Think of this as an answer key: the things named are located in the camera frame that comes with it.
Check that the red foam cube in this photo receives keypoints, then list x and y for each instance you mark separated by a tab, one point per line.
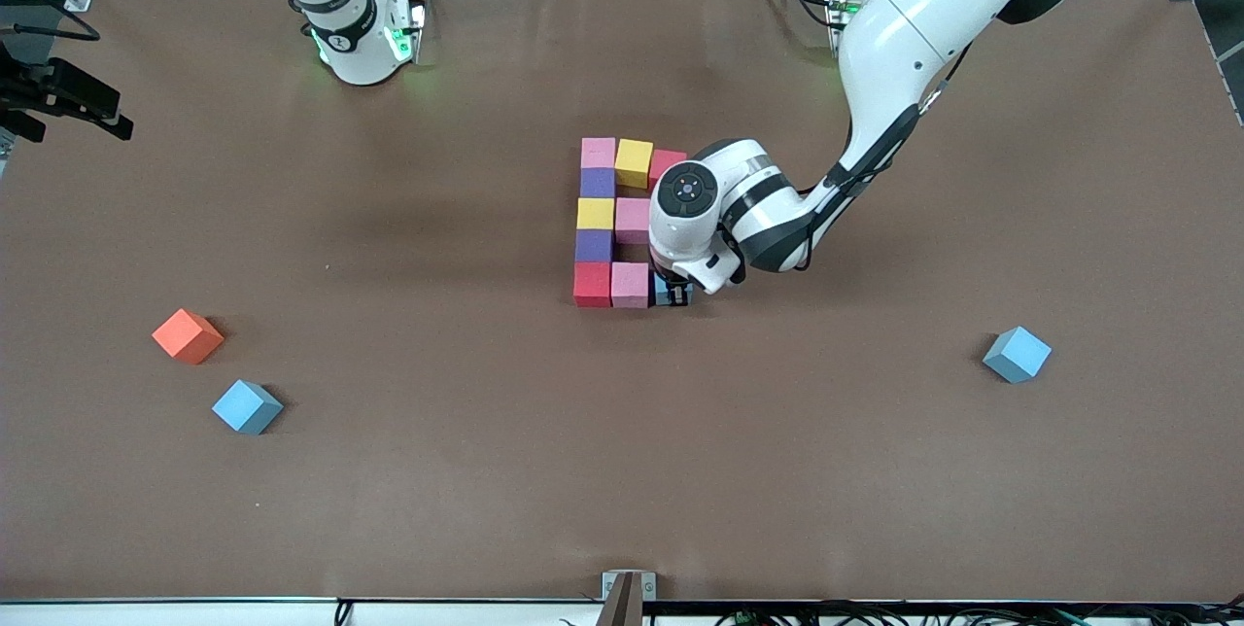
666	162
592	284

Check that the orange foam cube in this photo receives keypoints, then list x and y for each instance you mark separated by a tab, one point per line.
188	335

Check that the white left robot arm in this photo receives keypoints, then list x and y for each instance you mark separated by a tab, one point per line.
914	23

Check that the yellow foam cube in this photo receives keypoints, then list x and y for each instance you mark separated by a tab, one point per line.
634	164
595	215

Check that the purple foam cube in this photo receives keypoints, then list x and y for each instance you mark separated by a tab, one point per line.
599	184
594	245

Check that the grey metal bracket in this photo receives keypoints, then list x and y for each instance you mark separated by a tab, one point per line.
629	607

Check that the brown table cover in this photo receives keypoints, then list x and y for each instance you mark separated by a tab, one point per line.
622	490

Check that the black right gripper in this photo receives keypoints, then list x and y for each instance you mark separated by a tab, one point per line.
11	82

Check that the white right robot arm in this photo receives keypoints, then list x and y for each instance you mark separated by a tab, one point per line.
355	43

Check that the blue foam cube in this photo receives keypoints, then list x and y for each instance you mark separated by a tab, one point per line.
247	406
1017	354
659	295

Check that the pink foam cube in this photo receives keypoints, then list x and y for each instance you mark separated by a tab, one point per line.
632	220
630	285
599	154

